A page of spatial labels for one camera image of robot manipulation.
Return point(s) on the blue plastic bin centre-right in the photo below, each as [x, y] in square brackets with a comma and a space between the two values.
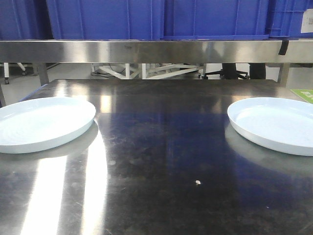
[215, 20]

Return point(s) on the black tape strip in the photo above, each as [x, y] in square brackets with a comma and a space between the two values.
[284, 47]

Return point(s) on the blue plastic bin far left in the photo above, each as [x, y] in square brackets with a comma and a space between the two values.
[24, 19]

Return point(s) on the white metal frame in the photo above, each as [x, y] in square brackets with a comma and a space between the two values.
[143, 71]

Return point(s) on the blue plastic crate far right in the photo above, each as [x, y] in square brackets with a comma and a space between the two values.
[284, 18]

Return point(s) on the white paper label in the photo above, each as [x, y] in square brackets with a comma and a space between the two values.
[307, 21]

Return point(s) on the green sign sheet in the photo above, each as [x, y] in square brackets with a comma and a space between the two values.
[305, 94]

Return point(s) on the blue plastic bin centre-left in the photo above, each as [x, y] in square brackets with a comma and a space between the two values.
[107, 19]

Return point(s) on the light blue plate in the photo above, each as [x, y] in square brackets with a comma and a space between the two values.
[43, 123]
[279, 124]

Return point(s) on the black office chair base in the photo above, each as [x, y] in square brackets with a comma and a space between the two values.
[228, 71]

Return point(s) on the stainless steel shelf rail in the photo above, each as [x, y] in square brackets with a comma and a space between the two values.
[192, 52]

